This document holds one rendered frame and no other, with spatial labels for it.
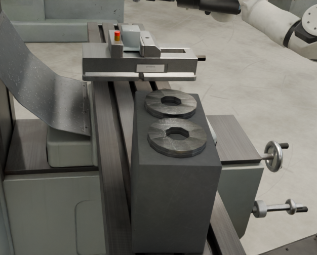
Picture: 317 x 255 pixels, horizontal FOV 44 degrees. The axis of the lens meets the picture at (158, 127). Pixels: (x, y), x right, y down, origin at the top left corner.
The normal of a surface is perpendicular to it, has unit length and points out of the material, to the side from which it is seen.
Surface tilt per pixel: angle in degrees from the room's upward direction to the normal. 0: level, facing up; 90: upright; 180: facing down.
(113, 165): 0
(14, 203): 90
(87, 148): 90
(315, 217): 0
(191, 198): 90
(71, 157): 90
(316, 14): 45
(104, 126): 0
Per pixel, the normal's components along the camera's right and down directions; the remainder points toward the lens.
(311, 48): -0.02, 0.95
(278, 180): 0.08, -0.84
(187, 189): 0.07, 0.54
